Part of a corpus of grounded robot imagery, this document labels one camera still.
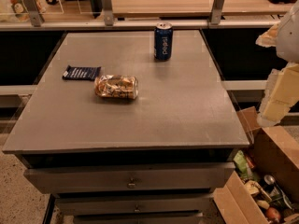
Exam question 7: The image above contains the left metal bracket post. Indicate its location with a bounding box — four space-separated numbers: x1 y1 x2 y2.
23 0 44 27

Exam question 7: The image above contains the blue soda can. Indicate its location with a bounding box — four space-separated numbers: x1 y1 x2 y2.
154 22 173 61

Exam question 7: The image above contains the top drawer knob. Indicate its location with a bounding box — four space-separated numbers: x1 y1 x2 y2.
127 178 136 189

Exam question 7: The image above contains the middle metal bracket post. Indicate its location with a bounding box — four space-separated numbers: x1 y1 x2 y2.
101 0 114 26

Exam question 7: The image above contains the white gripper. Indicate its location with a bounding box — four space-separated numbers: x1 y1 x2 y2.
256 0 299 127

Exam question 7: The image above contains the dark blue snack bar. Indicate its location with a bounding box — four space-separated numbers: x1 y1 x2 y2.
62 65 101 81

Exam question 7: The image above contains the right metal bracket post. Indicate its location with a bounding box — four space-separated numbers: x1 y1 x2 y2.
209 0 225 25

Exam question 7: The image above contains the orange printed bag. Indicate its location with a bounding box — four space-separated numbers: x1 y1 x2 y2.
0 0 46 22

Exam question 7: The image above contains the cardboard box of items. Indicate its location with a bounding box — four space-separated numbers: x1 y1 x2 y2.
214 107 299 224

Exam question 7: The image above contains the grey drawer cabinet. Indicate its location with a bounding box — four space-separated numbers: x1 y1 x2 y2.
3 30 249 224

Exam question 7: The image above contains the metal bracket post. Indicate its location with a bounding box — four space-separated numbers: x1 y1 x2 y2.
23 0 44 27
101 0 114 26
209 0 225 25

